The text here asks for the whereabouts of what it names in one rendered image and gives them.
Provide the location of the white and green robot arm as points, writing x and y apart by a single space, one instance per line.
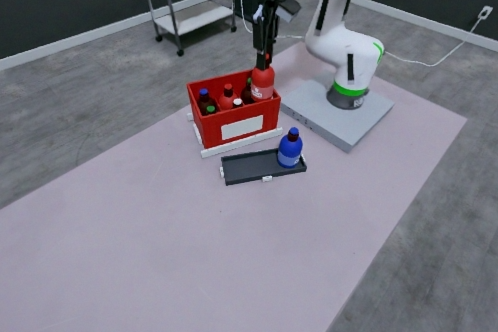
354 55

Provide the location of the dark brown bottle with white cap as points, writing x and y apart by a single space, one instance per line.
237 103

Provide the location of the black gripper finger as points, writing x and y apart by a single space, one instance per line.
272 32
260 34

